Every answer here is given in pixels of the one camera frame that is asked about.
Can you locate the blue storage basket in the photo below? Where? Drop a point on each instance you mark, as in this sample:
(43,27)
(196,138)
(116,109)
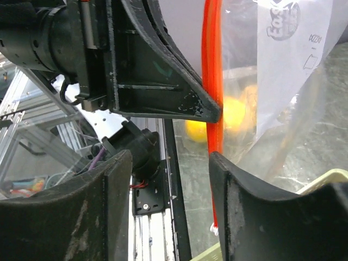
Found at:
(30,186)

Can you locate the yellow pear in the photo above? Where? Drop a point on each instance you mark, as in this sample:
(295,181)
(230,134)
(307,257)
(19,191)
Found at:
(196,131)

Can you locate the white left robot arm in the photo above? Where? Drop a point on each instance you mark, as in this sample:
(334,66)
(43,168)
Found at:
(40,36)

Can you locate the pale cream pear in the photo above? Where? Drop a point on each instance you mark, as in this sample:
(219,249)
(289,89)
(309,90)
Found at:
(250,97)

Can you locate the pale green plastic basket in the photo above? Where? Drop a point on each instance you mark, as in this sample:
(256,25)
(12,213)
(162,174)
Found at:
(331,176)

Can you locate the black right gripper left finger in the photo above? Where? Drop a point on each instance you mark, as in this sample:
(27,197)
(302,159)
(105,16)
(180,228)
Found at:
(76,220)

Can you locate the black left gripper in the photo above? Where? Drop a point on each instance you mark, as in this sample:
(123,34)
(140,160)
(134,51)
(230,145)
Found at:
(128,63)

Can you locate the yellow orange fruit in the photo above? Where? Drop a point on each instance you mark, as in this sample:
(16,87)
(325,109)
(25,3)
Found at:
(233,113)

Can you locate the aluminium extrusion frame rail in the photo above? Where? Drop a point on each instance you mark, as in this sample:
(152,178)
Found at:
(40,136)

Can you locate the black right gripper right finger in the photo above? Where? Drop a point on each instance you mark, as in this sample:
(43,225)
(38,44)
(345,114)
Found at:
(259,221)

